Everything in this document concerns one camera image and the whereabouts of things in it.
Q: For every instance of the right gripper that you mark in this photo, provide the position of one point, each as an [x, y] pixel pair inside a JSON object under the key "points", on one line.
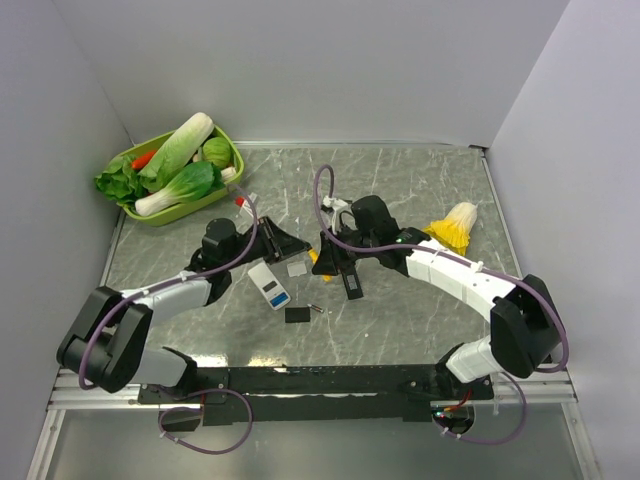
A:
{"points": [[325, 264]]}

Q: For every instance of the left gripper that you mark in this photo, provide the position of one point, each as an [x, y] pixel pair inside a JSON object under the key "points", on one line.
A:
{"points": [[278, 243]]}

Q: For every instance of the white battery cover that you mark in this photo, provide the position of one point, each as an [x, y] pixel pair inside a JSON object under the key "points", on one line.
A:
{"points": [[296, 269]]}

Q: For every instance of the black remote control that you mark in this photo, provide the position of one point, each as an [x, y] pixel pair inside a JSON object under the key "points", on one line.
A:
{"points": [[352, 283]]}

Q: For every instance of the small battery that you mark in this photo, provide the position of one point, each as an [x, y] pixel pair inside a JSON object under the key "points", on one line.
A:
{"points": [[315, 308]]}

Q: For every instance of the white red remote control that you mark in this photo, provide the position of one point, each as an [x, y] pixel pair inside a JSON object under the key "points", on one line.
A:
{"points": [[269, 286]]}

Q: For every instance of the black battery cover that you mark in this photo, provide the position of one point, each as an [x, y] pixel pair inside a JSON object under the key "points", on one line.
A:
{"points": [[294, 315]]}

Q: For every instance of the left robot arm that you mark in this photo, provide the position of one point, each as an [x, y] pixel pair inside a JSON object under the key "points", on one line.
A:
{"points": [[106, 344]]}

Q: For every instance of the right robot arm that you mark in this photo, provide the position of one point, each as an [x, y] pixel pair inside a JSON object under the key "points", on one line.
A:
{"points": [[524, 326]]}

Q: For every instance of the bok choy toy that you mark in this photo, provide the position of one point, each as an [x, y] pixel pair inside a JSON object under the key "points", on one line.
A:
{"points": [[193, 182]]}

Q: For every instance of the round green cabbage toy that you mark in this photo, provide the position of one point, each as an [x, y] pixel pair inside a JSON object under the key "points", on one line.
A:
{"points": [[217, 151]]}

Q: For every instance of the yellow white cabbage toy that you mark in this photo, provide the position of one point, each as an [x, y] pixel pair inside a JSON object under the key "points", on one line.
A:
{"points": [[454, 230]]}

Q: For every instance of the napa cabbage toy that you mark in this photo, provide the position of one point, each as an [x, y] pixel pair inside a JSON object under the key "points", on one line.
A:
{"points": [[176, 151]]}

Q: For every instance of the red chili pepper toy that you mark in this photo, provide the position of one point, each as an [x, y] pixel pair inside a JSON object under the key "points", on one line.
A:
{"points": [[142, 161]]}

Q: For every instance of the green lettuce toy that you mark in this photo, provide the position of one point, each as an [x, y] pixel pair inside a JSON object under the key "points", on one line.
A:
{"points": [[120, 182]]}

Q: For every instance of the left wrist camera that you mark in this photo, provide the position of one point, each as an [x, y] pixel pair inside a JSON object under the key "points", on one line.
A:
{"points": [[245, 210]]}

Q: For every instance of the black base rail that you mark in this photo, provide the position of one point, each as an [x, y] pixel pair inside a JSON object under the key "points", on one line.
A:
{"points": [[226, 395]]}

